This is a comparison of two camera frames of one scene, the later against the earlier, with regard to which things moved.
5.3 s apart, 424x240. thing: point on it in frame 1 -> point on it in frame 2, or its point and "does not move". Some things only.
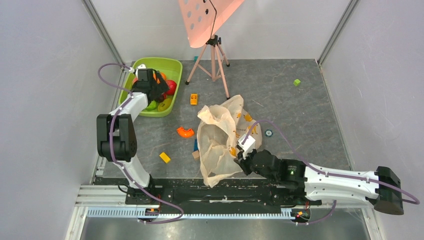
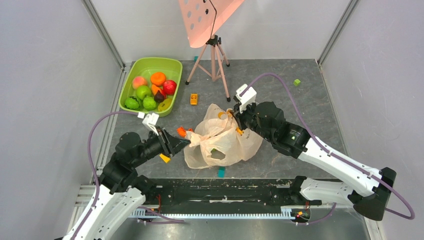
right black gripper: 245,163 -> 243,117
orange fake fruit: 163,74 does not move
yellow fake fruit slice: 164,104 does not move
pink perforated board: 202,18 does not move
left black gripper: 161,88 -> 166,138
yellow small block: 164,157 does not move
